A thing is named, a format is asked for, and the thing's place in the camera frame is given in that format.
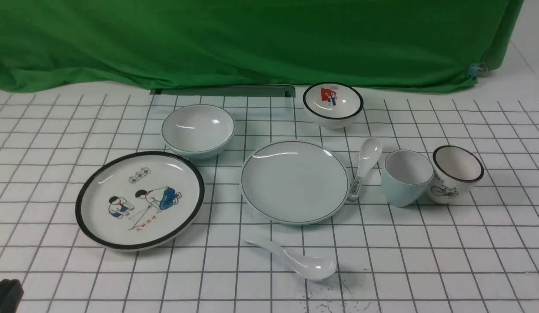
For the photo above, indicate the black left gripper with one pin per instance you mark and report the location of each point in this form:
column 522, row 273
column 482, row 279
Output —
column 11, row 293

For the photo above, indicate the pale green plain bowl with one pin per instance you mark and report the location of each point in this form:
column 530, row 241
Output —
column 198, row 131

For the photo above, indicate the plain white ceramic spoon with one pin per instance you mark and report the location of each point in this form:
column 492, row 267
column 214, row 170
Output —
column 310, row 268

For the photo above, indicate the pale green plain cup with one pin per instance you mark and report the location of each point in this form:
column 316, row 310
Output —
column 405, row 176

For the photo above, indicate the black-rimmed illustrated plate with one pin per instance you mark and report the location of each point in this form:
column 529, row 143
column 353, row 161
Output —
column 140, row 200

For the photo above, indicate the pale green plain plate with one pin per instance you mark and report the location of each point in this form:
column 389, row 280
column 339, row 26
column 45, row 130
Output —
column 294, row 182

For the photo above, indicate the black-rimmed illustrated bowl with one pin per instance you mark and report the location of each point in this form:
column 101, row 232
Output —
column 332, row 105

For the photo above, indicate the white spoon with characters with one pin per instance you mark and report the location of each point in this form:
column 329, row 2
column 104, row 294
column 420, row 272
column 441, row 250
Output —
column 369, row 153

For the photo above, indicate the black-rimmed bicycle cup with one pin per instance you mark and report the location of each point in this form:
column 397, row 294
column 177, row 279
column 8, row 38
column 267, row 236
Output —
column 456, row 172

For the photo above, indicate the green backdrop cloth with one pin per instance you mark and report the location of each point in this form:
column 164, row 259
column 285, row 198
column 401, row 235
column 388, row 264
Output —
column 409, row 45

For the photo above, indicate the blue binder clip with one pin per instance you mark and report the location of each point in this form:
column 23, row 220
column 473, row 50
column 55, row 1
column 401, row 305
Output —
column 477, row 69

